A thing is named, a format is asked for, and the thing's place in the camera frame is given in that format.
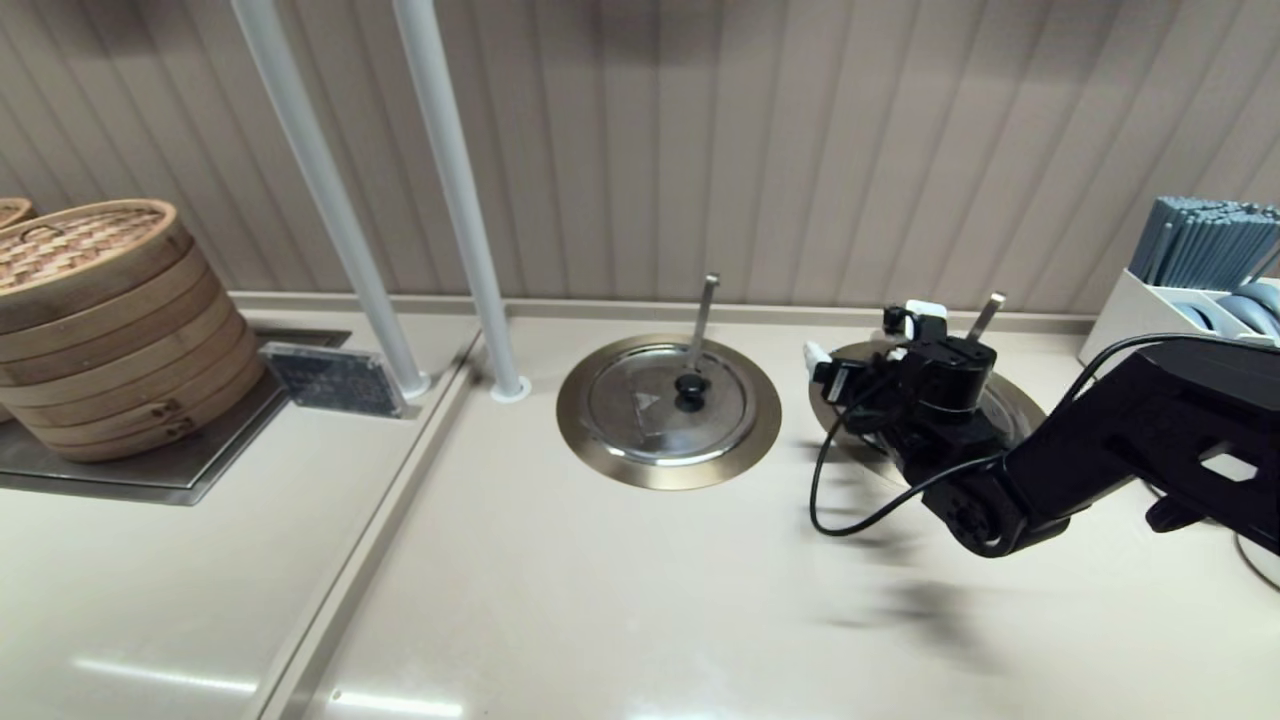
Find steel ladle handle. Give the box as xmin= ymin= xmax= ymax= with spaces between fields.
xmin=684 ymin=273 xmax=721 ymax=373
xmin=965 ymin=292 xmax=1007 ymax=343

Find clear acrylic label sign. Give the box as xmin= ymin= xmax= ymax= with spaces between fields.
xmin=258 ymin=342 xmax=409 ymax=419

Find black camera cable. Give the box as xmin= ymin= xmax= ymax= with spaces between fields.
xmin=810 ymin=335 xmax=1216 ymax=537

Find hinged steel pot lid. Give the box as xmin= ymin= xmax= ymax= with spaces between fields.
xmin=830 ymin=345 xmax=1035 ymax=471
xmin=581 ymin=343 xmax=758 ymax=467

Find recessed steel steamer tray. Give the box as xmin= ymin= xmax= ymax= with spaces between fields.
xmin=0 ymin=328 xmax=351 ymax=507

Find white round support pole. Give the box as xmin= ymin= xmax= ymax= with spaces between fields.
xmin=228 ymin=0 xmax=433 ymax=399
xmin=388 ymin=0 xmax=532 ymax=404

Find grey-blue chopstick bundle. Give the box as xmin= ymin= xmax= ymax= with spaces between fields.
xmin=1130 ymin=195 xmax=1280 ymax=291

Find stacked bamboo steamer baskets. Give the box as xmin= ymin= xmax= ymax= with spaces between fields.
xmin=0 ymin=198 xmax=266 ymax=464

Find white cutlery holder box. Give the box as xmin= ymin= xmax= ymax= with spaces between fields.
xmin=1078 ymin=268 xmax=1280 ymax=346

